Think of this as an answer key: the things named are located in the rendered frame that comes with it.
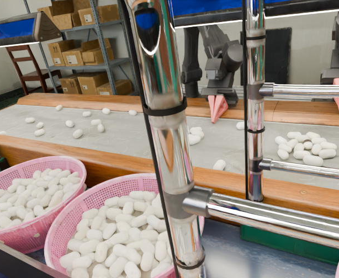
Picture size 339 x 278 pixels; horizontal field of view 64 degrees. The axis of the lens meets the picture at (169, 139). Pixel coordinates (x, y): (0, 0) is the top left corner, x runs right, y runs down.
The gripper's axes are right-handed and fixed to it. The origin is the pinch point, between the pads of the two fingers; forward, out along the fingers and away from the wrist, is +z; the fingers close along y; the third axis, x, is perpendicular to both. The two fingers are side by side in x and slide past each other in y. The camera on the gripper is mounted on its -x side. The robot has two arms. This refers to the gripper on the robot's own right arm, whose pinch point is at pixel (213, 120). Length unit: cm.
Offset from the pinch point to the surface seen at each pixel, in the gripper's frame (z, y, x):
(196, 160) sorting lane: 16.0, 2.8, -11.3
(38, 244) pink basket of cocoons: 42, -19, -27
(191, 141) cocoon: 10.2, -1.2, -8.4
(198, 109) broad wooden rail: -5.5, -7.8, 4.4
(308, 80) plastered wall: -121, 14, 164
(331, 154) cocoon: 8.9, 30.3, -7.2
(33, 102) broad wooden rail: -4, -93, 5
